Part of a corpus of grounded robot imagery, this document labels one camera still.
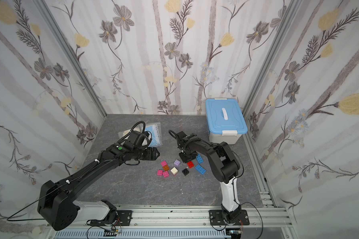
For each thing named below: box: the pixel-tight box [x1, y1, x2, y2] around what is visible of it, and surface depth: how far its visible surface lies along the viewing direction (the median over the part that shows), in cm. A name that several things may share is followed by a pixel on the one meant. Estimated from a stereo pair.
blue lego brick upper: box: [196, 153, 204, 164], surface depth 95 cm
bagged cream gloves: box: [117, 128, 132, 140], surface depth 110 cm
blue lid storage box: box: [205, 98, 249, 145], surface depth 97 cm
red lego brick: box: [186, 160, 195, 169], surface depth 95 cm
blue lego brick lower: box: [194, 164, 207, 175], surface depth 92 cm
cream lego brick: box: [170, 166, 179, 176], surface depth 90 cm
